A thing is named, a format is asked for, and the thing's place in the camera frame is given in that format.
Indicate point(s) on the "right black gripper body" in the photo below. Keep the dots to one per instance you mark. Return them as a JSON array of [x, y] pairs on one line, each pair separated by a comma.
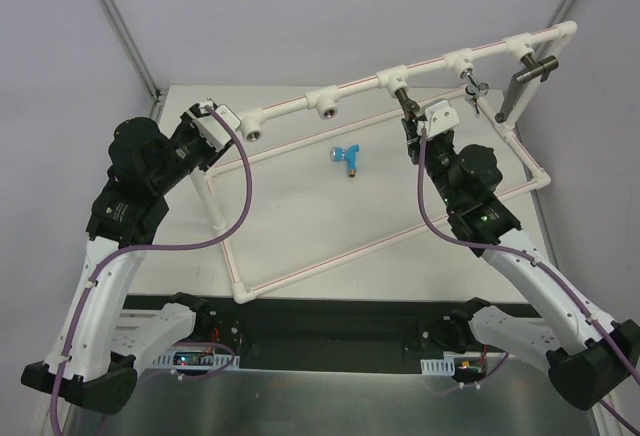
[[417, 137]]

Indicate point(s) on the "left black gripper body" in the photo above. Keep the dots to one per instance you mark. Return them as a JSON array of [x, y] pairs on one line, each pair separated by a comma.
[[195, 132]]

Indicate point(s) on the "dark bronze faucet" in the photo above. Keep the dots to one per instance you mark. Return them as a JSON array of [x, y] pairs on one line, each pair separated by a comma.
[[411, 109]]

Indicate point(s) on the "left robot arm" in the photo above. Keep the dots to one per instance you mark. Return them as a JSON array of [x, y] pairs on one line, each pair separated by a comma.
[[88, 367]]

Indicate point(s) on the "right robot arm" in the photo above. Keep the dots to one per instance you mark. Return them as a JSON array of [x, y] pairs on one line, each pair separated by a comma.
[[584, 351]]

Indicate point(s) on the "blue plastic faucet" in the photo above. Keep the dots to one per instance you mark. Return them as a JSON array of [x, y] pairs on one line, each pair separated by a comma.
[[349, 156]]

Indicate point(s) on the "dark long-spout faucet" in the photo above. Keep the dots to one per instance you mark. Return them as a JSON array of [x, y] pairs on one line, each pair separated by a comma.
[[523, 86]]

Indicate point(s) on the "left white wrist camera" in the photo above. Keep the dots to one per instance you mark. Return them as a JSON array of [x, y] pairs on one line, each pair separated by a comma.
[[216, 124]]

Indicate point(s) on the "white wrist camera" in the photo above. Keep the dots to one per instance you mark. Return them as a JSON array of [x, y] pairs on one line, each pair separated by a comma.
[[216, 124], [441, 117]]

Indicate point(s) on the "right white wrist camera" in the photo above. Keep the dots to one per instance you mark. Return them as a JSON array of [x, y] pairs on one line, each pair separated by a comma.
[[441, 117]]

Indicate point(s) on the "chrome faucet on frame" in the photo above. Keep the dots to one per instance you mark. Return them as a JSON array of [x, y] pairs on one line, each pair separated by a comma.
[[474, 90]]

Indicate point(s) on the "right white cable duct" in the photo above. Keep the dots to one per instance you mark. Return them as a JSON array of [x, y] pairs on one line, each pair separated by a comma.
[[438, 367]]

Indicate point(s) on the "white cable duct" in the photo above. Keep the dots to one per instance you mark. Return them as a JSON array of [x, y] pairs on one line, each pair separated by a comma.
[[438, 367], [195, 360]]

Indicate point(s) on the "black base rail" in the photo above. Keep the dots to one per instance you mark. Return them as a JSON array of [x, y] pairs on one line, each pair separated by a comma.
[[344, 336]]

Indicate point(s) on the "left white cable duct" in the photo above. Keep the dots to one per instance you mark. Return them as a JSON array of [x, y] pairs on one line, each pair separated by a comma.
[[195, 360]]

